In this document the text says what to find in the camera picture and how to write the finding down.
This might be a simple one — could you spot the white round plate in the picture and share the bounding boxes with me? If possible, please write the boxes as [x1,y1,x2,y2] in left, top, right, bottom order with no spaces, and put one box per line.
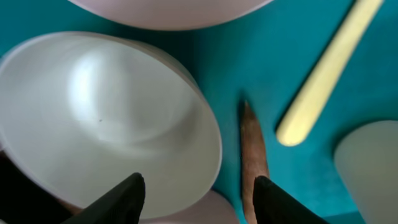
[70,0,271,31]

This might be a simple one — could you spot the yellow plastic spoon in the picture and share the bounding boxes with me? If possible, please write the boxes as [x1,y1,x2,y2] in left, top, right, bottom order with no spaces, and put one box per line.
[276,0,383,147]

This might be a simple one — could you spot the cream white bowl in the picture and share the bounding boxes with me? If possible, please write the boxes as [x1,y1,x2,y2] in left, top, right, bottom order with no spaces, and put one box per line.
[1,32,222,219]

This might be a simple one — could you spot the white plastic cup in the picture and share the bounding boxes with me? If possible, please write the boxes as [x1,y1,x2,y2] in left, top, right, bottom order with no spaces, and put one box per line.
[334,120,397,224]

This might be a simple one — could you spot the orange carrot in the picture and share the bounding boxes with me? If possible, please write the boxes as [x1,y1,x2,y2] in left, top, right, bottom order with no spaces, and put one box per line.
[240,101,269,224]

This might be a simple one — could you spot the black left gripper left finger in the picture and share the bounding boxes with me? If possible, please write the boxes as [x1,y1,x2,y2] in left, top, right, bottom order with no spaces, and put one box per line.
[62,172,146,224]

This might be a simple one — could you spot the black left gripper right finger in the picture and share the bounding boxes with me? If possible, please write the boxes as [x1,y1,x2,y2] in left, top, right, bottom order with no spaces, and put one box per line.
[252,176,328,224]

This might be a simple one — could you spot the pink white bowl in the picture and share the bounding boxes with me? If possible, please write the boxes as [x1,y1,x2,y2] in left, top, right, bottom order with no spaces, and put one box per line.
[139,190,240,224]

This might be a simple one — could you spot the teal plastic tray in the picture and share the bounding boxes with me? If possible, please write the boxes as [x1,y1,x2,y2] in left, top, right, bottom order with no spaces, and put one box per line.
[1,0,397,223]

